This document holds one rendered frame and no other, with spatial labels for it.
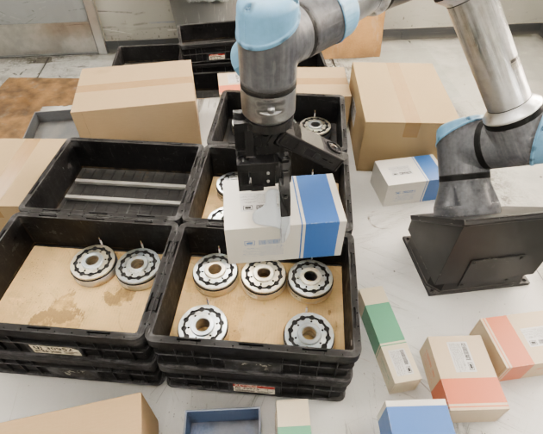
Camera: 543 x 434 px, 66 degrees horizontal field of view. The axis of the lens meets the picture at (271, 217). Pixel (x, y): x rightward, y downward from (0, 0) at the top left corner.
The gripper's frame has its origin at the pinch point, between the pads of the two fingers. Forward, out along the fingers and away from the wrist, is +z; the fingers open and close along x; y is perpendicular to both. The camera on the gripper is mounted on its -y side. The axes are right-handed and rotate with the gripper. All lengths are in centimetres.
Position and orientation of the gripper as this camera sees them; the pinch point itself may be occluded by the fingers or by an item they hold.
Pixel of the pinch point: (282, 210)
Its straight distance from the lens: 73.3
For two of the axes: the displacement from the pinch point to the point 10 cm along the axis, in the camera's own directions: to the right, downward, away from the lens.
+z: 0.1, 6.9, 7.3
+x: 1.0, 7.2, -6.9
